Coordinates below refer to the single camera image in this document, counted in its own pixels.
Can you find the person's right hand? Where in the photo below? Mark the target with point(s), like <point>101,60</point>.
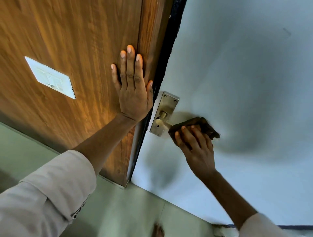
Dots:
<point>199,153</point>

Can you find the person's left hand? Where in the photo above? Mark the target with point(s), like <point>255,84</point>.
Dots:
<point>133,97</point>

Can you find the person's right little finger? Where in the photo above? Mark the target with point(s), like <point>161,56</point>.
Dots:
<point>209,141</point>

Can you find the person's left middle finger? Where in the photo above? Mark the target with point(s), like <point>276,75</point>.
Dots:
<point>130,63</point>

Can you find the person's right middle finger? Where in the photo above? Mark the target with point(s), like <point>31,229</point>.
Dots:
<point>188,135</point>

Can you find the person's left little finger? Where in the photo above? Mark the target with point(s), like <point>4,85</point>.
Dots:
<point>116,75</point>

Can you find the person's left thumb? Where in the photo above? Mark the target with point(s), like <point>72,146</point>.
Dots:
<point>149,91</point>

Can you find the dark brown cleaning cloth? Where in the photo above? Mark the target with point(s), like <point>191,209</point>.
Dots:
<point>207,127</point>

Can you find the person's left forearm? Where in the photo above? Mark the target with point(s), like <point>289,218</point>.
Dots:
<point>107,141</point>

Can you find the person's right forearm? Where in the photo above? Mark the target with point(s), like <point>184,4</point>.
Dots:
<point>227,197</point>

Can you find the brown wooden panel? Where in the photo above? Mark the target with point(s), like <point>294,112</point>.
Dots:
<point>73,31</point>

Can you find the white paper label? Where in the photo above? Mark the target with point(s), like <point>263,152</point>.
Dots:
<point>51,78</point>

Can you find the pale grey door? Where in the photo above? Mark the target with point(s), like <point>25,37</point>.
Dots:
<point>244,85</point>

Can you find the person's foot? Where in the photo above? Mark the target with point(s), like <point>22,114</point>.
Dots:
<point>158,231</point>

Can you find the white long-sleeved shirt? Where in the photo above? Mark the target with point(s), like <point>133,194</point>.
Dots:
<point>36,195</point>

